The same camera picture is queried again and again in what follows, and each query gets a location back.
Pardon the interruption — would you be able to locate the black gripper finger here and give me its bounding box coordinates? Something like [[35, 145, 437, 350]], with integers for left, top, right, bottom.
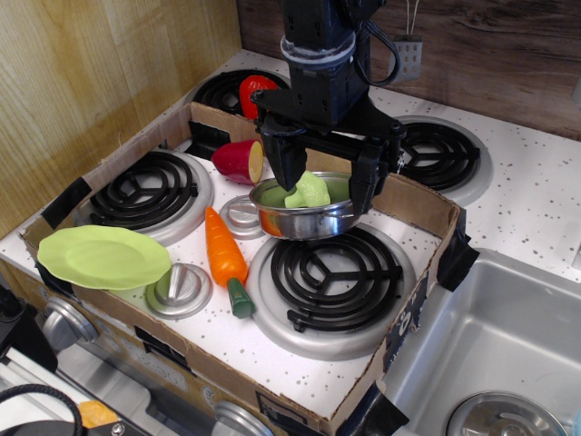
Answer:
[[350, 140, 399, 215], [261, 130, 307, 192]]

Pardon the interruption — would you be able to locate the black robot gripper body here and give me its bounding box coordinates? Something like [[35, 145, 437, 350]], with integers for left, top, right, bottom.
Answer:
[[249, 59, 406, 154]]

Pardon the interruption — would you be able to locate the green toy broccoli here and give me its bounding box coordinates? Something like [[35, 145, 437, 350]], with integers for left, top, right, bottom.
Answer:
[[284, 171, 331, 208]]

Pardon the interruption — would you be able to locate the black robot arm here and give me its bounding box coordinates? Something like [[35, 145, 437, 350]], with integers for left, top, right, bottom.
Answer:
[[251, 1, 406, 215]]

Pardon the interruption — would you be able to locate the small silver metal pan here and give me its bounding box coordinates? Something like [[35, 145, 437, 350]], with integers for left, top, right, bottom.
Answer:
[[250, 172, 360, 241]]

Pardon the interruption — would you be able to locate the red yellow toy fruit half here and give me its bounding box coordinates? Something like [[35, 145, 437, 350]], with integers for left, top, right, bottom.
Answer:
[[211, 140, 264, 185]]

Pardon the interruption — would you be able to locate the back right black burner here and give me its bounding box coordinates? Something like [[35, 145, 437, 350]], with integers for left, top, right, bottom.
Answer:
[[399, 122, 480, 191]]

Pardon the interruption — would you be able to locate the black burner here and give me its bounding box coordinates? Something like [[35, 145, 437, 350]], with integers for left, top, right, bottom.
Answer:
[[271, 226, 405, 333], [399, 122, 480, 191], [185, 69, 289, 115], [88, 152, 199, 231]]

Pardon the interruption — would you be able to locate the red toy pepper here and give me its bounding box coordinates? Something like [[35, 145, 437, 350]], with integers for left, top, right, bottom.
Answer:
[[239, 74, 280, 121]]

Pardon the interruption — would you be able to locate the silver stove knob upper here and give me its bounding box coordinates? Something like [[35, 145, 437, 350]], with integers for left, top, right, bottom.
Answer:
[[220, 195, 264, 240]]

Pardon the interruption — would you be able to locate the silver stove knob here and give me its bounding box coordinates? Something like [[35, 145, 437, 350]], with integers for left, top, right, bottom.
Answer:
[[145, 263, 212, 320], [220, 195, 264, 240]]

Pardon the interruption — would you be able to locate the back left black burner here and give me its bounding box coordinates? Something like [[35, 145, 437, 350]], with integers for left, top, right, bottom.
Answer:
[[185, 69, 289, 115]]

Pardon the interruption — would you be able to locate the front right black burner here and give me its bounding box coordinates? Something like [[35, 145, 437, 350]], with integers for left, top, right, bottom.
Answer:
[[271, 226, 405, 333]]

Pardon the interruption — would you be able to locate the orange toy carrot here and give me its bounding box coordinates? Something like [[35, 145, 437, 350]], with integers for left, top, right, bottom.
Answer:
[[204, 206, 255, 319]]

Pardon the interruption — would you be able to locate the front left black burner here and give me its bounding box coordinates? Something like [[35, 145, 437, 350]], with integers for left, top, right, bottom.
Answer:
[[88, 152, 199, 231]]

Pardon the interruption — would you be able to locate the silver stove knob lower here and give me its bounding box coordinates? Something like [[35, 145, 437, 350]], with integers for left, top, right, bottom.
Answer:
[[145, 263, 212, 320]]

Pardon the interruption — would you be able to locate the silver metal sink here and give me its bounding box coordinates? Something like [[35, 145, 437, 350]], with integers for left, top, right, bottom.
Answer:
[[384, 250, 580, 435]]

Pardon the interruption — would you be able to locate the light green plastic plate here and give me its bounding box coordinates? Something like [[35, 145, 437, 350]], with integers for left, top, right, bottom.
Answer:
[[38, 225, 172, 291]]

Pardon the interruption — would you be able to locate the brown cardboard fence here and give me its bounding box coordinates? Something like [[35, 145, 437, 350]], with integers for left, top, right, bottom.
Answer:
[[21, 103, 466, 435]]

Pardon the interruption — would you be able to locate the silver oven knob right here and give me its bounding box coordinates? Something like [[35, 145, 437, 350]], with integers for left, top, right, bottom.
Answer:
[[211, 401, 274, 436]]

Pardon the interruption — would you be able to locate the silver oven knob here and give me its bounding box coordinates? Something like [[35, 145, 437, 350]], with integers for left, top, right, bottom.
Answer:
[[43, 297, 99, 352], [211, 401, 274, 436]]

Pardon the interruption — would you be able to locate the silver sink drain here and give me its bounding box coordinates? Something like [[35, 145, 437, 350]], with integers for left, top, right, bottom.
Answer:
[[445, 391, 567, 436]]

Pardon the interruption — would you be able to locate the silver oven knob left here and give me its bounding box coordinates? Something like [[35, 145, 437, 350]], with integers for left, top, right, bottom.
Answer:
[[43, 297, 99, 352]]

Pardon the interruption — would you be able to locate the black clamp device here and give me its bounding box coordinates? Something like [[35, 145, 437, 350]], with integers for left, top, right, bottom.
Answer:
[[1, 286, 58, 373]]

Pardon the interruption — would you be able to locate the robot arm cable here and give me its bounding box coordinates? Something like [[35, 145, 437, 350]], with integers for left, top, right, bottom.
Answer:
[[353, 17, 402, 87]]

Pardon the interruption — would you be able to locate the grey perforated wall bracket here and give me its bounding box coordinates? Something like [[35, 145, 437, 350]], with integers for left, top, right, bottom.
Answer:
[[394, 35, 423, 83]]

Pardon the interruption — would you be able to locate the black cable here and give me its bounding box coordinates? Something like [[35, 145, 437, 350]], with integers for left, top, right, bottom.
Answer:
[[0, 383, 84, 436]]

